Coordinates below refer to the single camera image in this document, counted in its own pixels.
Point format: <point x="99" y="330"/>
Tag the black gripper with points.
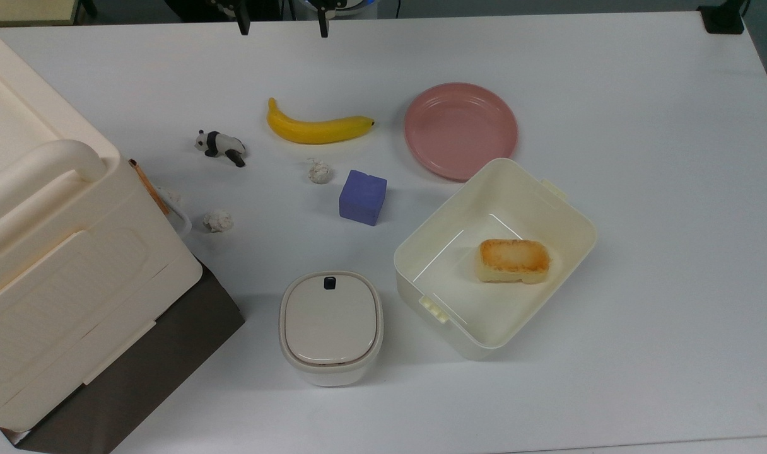
<point x="263" y="4"/>

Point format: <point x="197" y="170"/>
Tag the purple foam cube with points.
<point x="361" y="198"/>

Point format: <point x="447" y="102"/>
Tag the pink plate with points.
<point x="460" y="129"/>

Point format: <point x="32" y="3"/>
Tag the yellow toy banana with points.
<point x="314" y="130"/>

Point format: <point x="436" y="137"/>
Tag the small panda figurine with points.
<point x="218" y="145"/>

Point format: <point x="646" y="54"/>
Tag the crumpled white paper ball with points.
<point x="218" y="221"/>
<point x="320" y="171"/>

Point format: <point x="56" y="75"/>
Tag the brown pencil stick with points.
<point x="149" y="186"/>

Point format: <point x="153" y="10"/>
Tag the yellowish wooden table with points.
<point x="24" y="9"/>

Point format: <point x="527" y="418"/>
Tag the cream open plastic container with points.
<point x="503" y="186"/>

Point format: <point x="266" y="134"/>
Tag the small white lidded bin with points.
<point x="330" y="321"/>

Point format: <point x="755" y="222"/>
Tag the toasted bread toy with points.
<point x="513" y="260"/>

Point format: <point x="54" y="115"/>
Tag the black clamp mount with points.
<point x="723" y="19"/>

